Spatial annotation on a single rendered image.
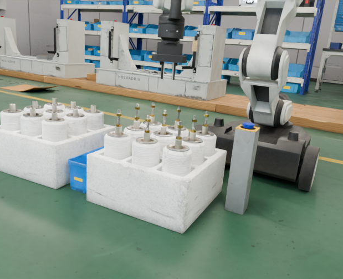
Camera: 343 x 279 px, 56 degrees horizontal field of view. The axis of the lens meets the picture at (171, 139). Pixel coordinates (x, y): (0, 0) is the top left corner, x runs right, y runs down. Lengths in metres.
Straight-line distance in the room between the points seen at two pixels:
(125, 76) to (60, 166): 2.51
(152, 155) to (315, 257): 0.58
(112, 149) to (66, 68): 3.32
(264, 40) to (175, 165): 0.71
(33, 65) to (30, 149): 3.48
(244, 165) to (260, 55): 0.51
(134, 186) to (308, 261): 0.57
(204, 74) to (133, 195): 2.35
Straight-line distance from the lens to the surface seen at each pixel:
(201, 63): 3.29
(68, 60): 4.41
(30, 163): 1.38
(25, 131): 1.41
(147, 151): 1.05
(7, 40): 5.49
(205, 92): 3.23
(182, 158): 1.00
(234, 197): 1.20
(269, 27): 1.54
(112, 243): 1.00
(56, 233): 1.06
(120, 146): 1.11
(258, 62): 1.42
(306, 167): 1.44
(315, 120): 2.93
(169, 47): 1.12
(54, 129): 1.31
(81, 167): 1.24
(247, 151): 1.13
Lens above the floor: 0.56
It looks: 16 degrees down
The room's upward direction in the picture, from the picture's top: 5 degrees clockwise
